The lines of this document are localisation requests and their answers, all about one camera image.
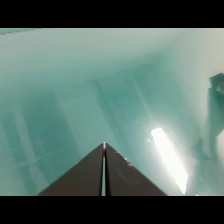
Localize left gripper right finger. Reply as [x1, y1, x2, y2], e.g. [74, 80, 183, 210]
[104, 142, 168, 197]

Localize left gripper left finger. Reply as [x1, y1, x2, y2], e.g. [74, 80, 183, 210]
[38, 142, 105, 197]

